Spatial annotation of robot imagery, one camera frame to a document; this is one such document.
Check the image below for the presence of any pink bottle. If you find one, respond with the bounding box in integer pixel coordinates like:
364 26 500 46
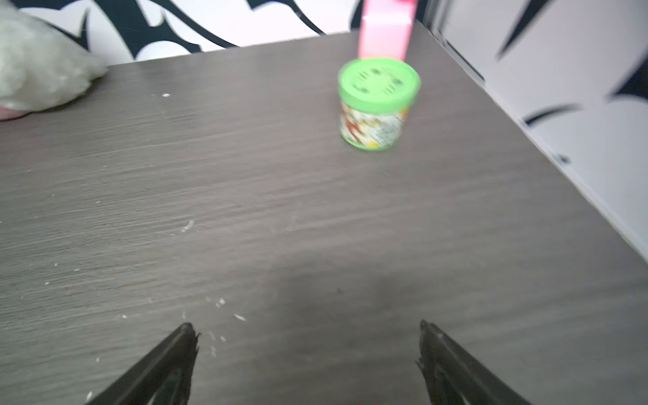
358 0 418 61

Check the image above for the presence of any green lidded jar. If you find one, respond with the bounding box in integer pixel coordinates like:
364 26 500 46
337 58 421 151

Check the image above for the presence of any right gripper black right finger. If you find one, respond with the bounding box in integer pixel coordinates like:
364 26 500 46
417 320 530 405

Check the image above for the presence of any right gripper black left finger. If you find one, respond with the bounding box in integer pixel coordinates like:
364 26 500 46
89 322 199 405

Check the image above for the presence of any white plush toy pink shirt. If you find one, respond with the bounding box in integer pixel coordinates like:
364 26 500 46
1 1 108 121

